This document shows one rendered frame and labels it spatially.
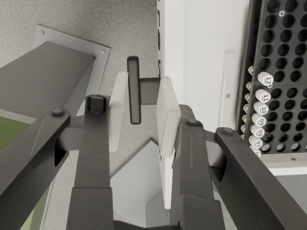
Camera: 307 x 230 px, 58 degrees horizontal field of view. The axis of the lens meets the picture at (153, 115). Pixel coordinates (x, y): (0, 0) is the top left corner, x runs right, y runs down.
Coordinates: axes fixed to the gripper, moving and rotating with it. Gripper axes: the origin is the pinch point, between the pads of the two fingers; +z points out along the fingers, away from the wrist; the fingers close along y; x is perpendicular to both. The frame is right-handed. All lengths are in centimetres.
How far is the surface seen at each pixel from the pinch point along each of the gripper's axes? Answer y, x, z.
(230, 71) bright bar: 11.1, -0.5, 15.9
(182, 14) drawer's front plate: 2.7, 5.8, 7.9
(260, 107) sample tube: 13.0, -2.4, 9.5
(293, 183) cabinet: 41, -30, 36
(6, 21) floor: -53, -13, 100
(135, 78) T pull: -0.6, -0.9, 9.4
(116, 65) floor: -8, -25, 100
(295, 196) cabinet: 41, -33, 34
